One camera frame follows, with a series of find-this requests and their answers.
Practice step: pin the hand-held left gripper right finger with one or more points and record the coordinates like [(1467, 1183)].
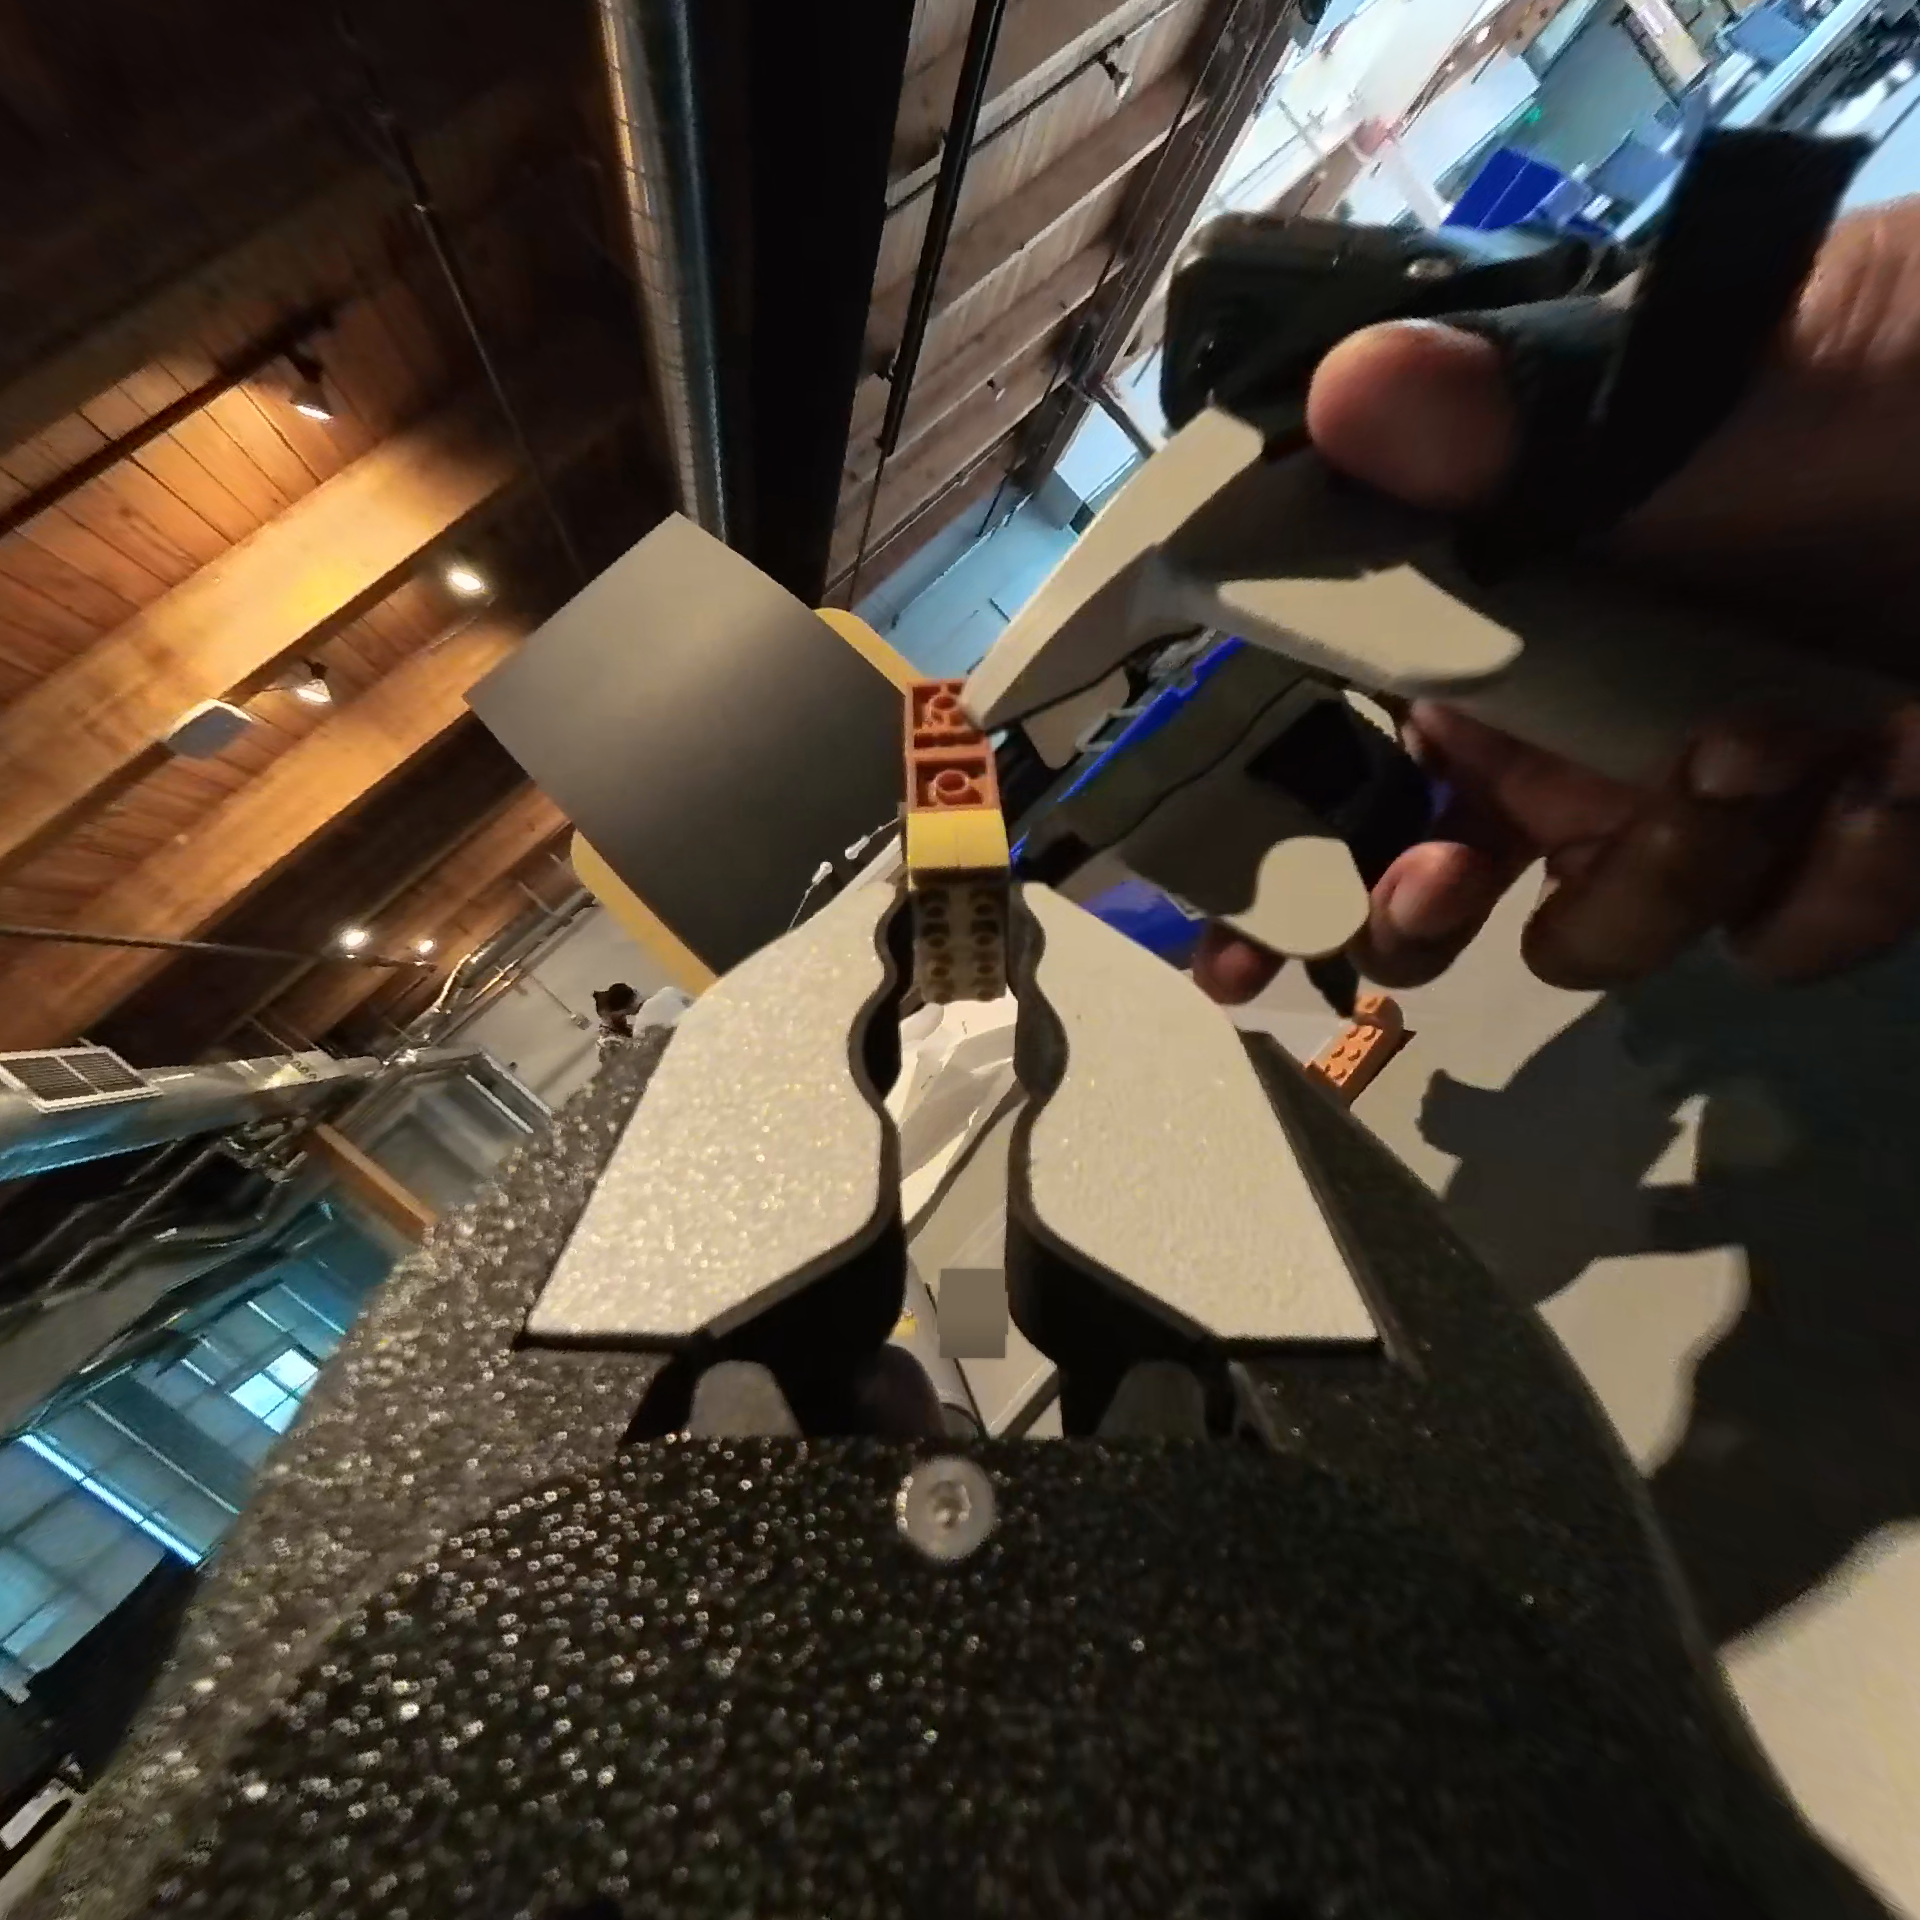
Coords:
[(1186, 1185)]

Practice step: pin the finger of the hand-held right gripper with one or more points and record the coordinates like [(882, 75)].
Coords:
[(1290, 902), (1095, 586)]

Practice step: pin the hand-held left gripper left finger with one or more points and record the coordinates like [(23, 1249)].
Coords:
[(722, 1172)]

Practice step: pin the tan and brown toy brick model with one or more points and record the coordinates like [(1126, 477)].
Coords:
[(962, 902)]

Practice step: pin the person's right hand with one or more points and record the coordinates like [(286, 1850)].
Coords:
[(1412, 405)]

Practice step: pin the brown toy brick hull piece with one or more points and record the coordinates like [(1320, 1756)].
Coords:
[(1358, 1043)]

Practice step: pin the yellow-cased tablet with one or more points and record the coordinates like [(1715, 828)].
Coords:
[(630, 915)]

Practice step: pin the ceiling spot lamp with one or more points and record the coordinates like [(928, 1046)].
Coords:
[(311, 387), (466, 579), (311, 686)]

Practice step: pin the white ceiling vent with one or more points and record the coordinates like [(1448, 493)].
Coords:
[(77, 1076)]

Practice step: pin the dark spiral ceiling duct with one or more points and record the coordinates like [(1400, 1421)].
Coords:
[(675, 226)]

